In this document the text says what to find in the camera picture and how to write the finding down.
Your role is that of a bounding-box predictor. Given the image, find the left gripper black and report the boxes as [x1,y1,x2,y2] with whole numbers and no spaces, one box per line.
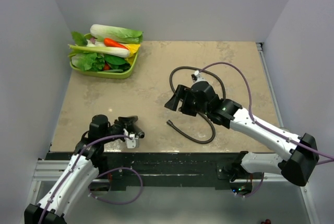
[101,116,135,144]

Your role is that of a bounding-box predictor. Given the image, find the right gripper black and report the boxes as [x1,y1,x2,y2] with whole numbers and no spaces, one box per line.
[164,85,209,117]

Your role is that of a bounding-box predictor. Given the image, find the dark corrugated shower hose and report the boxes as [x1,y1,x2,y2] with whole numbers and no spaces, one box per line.
[166,66,226,145]

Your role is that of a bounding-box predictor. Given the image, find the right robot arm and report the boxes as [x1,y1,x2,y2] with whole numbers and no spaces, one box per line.
[164,81,319,186]

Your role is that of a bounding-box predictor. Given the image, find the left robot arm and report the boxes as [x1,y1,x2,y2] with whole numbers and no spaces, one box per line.
[23,114,145,223]

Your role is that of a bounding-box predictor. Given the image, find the green plastic tray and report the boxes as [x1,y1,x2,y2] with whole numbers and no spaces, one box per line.
[69,33,139,80]

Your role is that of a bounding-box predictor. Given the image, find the toy tomato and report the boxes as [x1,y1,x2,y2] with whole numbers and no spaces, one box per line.
[103,64,110,71]

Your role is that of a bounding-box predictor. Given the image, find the toy spinach leaves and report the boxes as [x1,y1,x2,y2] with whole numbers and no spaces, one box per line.
[104,54,130,71]

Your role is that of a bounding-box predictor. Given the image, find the toy yellow corn husk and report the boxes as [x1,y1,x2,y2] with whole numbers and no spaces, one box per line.
[123,44,141,66]

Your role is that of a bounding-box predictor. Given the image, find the toy green lettuce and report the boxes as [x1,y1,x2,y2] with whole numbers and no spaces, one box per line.
[71,53,105,72]

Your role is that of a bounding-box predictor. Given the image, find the toy leek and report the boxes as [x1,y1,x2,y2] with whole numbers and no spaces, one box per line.
[68,44,130,58]

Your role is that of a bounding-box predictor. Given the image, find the toy carrot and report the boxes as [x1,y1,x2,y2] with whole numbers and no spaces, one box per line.
[103,38,128,50]

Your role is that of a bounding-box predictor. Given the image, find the toy napa cabbage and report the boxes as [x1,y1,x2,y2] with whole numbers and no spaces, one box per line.
[90,24,143,44]

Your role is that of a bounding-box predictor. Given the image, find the toy leaf dark green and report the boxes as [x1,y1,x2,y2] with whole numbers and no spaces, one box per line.
[71,31,87,46]

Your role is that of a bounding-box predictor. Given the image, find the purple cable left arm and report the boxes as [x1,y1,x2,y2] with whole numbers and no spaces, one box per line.
[39,134,134,224]

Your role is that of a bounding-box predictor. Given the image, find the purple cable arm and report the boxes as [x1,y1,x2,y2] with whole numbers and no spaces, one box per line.
[199,62,334,166]
[39,134,134,224]

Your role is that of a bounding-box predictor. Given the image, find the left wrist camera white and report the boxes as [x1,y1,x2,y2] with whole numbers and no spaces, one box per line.
[123,128,139,149]

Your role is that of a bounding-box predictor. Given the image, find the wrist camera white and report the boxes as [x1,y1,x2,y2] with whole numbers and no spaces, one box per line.
[123,128,139,149]
[191,70,207,83]

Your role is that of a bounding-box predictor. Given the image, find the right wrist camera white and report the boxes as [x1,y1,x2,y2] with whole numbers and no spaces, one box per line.
[191,70,207,83]

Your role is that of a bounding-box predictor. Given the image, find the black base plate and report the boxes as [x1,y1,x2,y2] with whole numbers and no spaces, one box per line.
[45,143,290,192]

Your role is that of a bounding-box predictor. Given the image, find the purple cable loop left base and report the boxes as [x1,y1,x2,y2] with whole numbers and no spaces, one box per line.
[88,167,144,205]

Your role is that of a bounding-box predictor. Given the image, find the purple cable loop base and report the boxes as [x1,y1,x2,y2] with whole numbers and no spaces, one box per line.
[88,167,144,205]
[233,173,265,200]

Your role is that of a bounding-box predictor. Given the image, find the aluminium frame rail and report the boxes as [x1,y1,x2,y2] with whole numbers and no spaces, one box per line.
[23,152,310,223]

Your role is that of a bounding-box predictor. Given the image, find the right side aluminium rail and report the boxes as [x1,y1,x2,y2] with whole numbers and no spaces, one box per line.
[256,43,284,127]

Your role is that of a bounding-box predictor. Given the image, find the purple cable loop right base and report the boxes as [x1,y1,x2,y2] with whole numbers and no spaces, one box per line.
[233,173,265,200]

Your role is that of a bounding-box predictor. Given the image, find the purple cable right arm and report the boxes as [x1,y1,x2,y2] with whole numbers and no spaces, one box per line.
[199,62,334,166]

